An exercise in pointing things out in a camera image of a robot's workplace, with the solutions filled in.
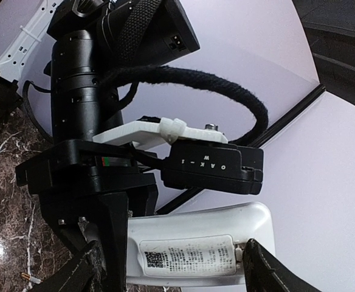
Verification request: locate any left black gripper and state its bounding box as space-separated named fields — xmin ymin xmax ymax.
xmin=15 ymin=139 xmax=158 ymax=291

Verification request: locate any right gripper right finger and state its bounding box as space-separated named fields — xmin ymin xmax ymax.
xmin=244 ymin=239 xmax=313 ymax=291

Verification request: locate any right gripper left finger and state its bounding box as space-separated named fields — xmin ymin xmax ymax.
xmin=39 ymin=240 xmax=103 ymax=292

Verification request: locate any white remote control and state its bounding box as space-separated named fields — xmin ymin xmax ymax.
xmin=126 ymin=202 xmax=275 ymax=287

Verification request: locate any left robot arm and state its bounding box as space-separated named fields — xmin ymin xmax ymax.
xmin=4 ymin=1 xmax=199 ymax=291

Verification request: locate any gold battery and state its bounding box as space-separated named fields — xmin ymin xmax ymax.
xmin=21 ymin=273 xmax=43 ymax=285

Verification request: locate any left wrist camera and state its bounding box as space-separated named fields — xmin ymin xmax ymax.
xmin=92 ymin=116 xmax=264 ymax=195

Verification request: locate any black braided cable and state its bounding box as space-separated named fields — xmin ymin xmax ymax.
xmin=98 ymin=64 xmax=270 ymax=145

